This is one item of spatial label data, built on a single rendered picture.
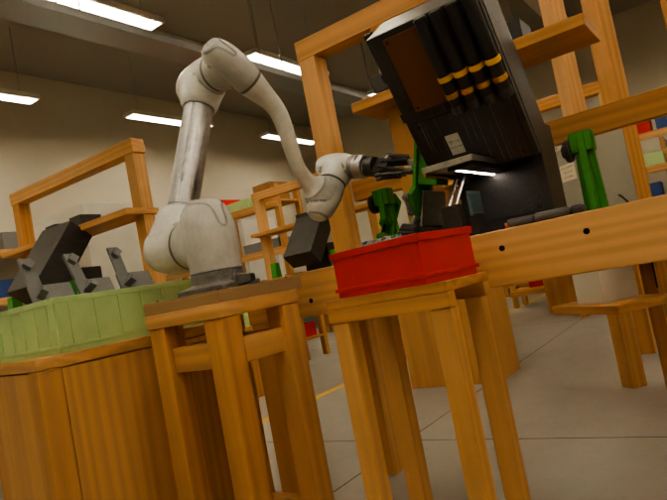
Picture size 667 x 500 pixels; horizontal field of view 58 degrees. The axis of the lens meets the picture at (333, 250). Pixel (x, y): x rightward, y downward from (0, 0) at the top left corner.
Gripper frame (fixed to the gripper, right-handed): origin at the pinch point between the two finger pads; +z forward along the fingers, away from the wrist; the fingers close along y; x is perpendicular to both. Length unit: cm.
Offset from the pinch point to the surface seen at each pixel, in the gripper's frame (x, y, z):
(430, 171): -17.8, -22.1, 19.2
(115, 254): -8, -58, -105
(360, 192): 32, 19, -45
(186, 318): -26, -89, -26
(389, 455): 104, -66, -21
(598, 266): -5, -43, 68
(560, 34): -19, 41, 43
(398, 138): 10.0, 28.0, -21.9
